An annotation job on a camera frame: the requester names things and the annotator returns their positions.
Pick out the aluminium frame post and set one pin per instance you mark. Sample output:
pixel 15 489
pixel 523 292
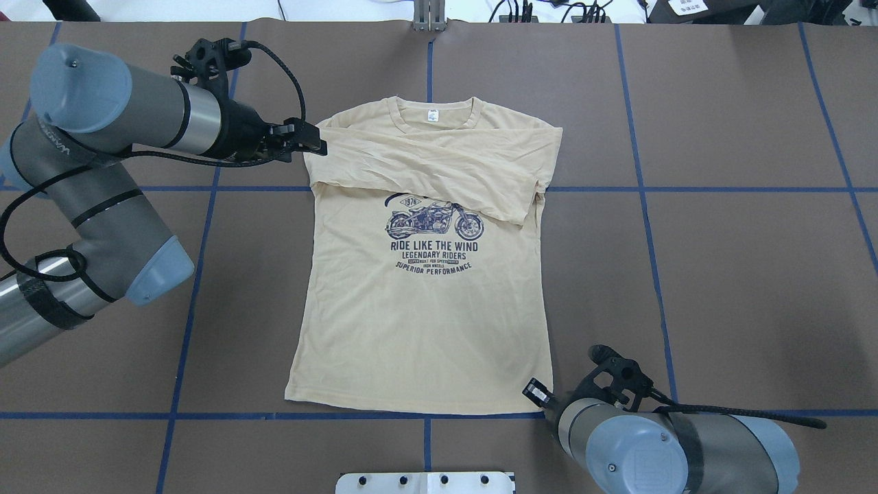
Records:
pixel 429 15

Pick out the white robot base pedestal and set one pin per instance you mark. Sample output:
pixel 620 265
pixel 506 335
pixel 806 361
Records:
pixel 428 482

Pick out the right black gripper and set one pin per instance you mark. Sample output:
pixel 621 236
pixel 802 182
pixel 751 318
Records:
pixel 537 394

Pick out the cream long-sleeve graphic shirt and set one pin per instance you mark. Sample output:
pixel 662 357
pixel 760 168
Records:
pixel 425 293

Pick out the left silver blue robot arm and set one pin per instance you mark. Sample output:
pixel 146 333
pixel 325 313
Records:
pixel 92 110

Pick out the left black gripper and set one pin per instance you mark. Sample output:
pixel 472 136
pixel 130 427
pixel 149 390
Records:
pixel 244 130

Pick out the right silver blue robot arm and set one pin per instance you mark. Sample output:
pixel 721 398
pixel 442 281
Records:
pixel 631 438

